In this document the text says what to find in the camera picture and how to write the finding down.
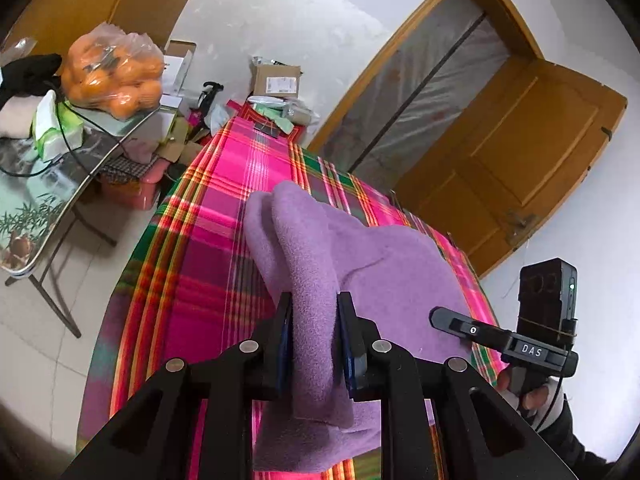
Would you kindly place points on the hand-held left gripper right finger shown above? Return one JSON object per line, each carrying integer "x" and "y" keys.
{"x": 347, "y": 355}

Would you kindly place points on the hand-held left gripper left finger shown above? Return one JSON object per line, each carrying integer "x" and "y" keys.
{"x": 286, "y": 350}

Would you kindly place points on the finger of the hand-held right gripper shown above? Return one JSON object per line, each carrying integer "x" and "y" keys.
{"x": 470, "y": 330}

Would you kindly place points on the purple sweater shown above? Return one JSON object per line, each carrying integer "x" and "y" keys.
{"x": 380, "y": 270}

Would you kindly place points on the person's right forearm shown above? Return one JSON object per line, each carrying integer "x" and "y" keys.
{"x": 570, "y": 435}

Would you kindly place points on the person's right hand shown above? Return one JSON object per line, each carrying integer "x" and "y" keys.
{"x": 535, "y": 402}

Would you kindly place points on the pink green plaid bed sheet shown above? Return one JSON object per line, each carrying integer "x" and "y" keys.
{"x": 200, "y": 260}

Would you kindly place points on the wooden door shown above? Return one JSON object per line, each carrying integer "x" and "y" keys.
{"x": 525, "y": 150}

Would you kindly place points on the pink plastic box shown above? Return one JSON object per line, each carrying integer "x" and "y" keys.
{"x": 132, "y": 185}

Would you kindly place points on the grey parcel bag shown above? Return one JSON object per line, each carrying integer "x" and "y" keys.
{"x": 285, "y": 115}

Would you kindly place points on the clear plastic door curtain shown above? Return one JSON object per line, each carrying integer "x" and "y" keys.
{"x": 425, "y": 90}

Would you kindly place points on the black tool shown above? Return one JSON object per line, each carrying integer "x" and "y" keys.
{"x": 210, "y": 95}

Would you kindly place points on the brown cardboard box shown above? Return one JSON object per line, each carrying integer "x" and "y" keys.
{"x": 275, "y": 77}

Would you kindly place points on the folding table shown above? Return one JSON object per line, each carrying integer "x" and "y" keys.
{"x": 40, "y": 200}

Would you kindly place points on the small white box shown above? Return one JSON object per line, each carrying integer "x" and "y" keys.
{"x": 177, "y": 67}

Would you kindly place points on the green white tissue pack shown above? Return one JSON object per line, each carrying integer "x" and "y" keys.
{"x": 52, "y": 130}

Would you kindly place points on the bag of oranges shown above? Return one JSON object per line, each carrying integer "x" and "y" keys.
{"x": 115, "y": 75}

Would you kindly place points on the beige cloth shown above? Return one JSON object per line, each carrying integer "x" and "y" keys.
{"x": 15, "y": 117}

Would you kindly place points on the black cloth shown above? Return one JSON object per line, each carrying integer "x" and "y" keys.
{"x": 27, "y": 77}

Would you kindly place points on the wooden door frame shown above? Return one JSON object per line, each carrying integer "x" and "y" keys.
{"x": 380, "y": 55}

